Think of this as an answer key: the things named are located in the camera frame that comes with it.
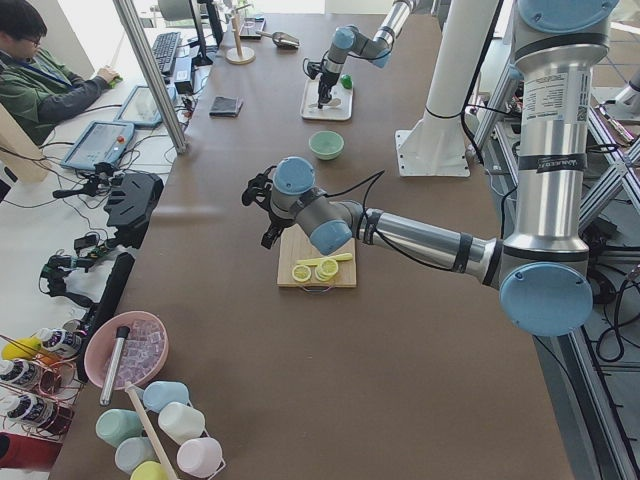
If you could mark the pink cup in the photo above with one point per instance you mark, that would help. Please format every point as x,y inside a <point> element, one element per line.
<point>200,457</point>

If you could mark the upper teach pendant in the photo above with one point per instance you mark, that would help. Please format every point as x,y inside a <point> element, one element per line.
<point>140,109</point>

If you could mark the pale blue cup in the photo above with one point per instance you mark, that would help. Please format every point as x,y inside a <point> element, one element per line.
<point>132,452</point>

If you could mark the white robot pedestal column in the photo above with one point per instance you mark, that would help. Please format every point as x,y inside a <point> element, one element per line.
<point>435,146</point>

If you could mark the cream rectangular tray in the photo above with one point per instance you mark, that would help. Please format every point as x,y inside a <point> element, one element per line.
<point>339,108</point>

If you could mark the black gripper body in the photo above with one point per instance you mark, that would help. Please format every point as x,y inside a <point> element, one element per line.
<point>274,221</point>
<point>327,81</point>

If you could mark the wooden cup rack pole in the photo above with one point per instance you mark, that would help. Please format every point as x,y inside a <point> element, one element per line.
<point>132,392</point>

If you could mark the bottle in copper rack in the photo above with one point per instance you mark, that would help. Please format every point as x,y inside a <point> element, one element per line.
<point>59,342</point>

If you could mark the lemon slice near handle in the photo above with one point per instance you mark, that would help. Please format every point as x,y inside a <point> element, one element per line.
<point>301,273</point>

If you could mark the seated person in green jacket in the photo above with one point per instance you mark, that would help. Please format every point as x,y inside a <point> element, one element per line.
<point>37,90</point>

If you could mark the lower teach pendant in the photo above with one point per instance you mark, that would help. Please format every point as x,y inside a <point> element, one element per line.
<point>100,142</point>

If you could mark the white ceramic spoon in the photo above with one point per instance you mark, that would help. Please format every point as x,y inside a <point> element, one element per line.
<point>335,102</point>

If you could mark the grey folded cloth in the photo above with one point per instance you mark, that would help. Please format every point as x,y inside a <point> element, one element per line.
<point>226,106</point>

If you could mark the mint green bowl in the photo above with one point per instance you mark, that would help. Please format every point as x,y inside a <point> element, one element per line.
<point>326,145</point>

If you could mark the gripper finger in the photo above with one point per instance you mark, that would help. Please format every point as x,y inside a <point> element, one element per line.
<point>266,239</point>
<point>322,96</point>
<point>276,233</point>
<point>327,95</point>

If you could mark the metal tube in pink bowl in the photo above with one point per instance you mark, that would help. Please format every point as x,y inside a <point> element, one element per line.
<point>122,334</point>

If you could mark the metal scoop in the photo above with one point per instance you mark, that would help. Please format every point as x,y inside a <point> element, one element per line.
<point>281,40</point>

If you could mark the aluminium frame post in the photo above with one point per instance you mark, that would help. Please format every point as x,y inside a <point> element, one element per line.
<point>143,53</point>

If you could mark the teach pendant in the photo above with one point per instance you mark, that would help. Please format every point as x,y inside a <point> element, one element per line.
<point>140,109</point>
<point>100,142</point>

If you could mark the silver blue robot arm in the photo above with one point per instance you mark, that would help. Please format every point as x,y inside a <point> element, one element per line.
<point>349,41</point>
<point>540,268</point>

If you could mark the white cup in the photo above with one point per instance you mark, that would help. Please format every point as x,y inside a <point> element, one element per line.
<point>181,422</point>

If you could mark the yellow plastic knife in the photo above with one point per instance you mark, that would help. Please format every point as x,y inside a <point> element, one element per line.
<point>319,260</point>

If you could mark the yellow cup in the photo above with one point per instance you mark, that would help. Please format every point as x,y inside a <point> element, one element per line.
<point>149,470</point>

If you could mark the green lime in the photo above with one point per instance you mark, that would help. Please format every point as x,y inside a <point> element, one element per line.
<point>346,82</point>

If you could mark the wooden cutting board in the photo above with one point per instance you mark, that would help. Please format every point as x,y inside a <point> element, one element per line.
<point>294,245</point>

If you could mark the black keyboard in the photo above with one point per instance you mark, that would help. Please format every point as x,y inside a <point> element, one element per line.
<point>164,51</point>

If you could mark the mint green cup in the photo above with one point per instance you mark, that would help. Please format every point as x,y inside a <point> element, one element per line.
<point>114,426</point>

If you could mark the wooden mug tree stand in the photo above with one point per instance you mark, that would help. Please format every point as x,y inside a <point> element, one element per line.
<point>239,55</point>

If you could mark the pink bowl with ice cubes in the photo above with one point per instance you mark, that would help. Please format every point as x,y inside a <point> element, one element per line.
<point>144,353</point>

